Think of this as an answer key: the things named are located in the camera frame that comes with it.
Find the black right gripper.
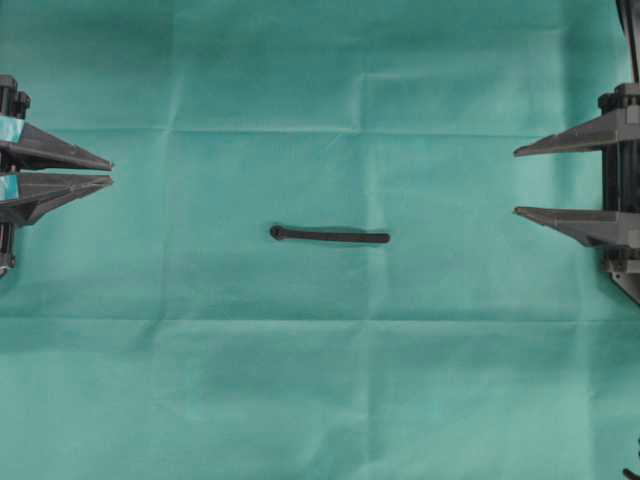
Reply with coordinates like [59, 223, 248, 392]
[514, 83, 639, 304]

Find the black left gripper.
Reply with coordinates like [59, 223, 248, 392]
[0, 74, 115, 279]

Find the black velcro strap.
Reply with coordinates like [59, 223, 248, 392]
[269, 225, 391, 245]

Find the green table cloth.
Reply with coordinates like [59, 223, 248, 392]
[1, 1, 639, 479]

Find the black cable top right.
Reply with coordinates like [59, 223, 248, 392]
[613, 0, 640, 84]

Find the black cable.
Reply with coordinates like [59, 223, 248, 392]
[613, 0, 640, 84]
[621, 437, 640, 480]

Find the black cable bottom right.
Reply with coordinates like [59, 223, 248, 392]
[621, 437, 640, 480]

